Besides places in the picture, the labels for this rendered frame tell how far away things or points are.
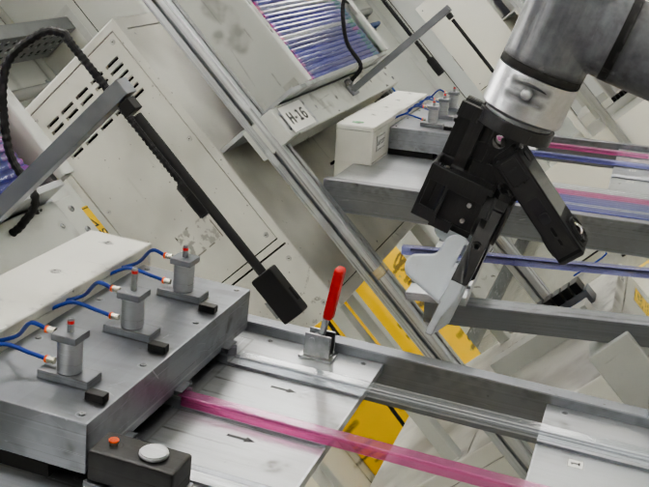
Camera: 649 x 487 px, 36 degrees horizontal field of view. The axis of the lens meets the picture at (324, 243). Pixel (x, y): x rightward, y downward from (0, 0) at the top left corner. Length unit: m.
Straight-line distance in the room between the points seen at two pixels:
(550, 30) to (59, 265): 0.56
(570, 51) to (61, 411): 0.52
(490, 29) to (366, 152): 3.38
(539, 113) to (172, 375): 0.41
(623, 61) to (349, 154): 1.26
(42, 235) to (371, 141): 1.01
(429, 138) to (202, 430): 1.32
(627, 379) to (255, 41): 1.06
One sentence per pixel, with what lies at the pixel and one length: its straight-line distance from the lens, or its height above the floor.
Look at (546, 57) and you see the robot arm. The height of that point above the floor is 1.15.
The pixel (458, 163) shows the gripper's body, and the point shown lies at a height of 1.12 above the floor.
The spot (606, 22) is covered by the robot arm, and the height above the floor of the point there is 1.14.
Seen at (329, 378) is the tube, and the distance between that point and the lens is 1.04.
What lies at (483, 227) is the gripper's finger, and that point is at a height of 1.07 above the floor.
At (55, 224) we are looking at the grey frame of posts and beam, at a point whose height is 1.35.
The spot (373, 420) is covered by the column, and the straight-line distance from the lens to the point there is 4.24.
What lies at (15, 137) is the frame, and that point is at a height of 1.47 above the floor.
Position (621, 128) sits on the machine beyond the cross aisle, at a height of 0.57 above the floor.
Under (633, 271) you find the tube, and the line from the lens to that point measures 1.31.
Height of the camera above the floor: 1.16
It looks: 1 degrees down
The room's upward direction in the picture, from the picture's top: 38 degrees counter-clockwise
